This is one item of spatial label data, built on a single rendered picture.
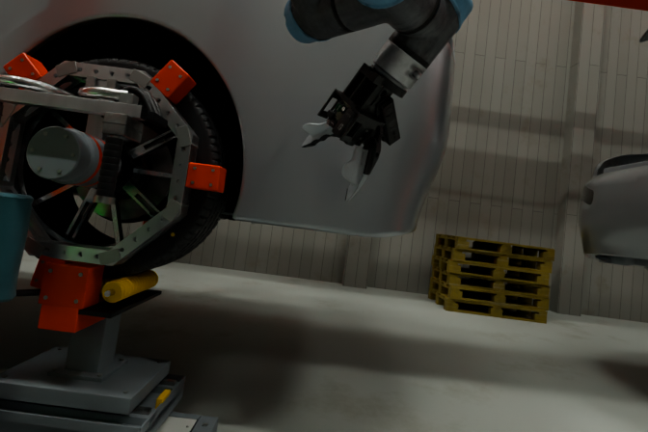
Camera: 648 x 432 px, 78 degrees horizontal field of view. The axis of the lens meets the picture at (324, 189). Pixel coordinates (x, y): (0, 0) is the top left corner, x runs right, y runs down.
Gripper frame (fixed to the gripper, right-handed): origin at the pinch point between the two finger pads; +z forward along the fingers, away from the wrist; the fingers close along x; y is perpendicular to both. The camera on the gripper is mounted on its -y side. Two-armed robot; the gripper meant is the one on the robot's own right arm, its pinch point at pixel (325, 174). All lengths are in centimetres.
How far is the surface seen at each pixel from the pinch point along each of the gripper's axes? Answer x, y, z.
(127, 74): -69, 8, 25
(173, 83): -60, 0, 19
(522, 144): -144, -515, -25
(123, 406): -7, -1, 90
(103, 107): -47, 19, 24
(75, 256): -39, 13, 66
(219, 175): -35.2, -10.2, 29.4
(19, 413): -18, 18, 104
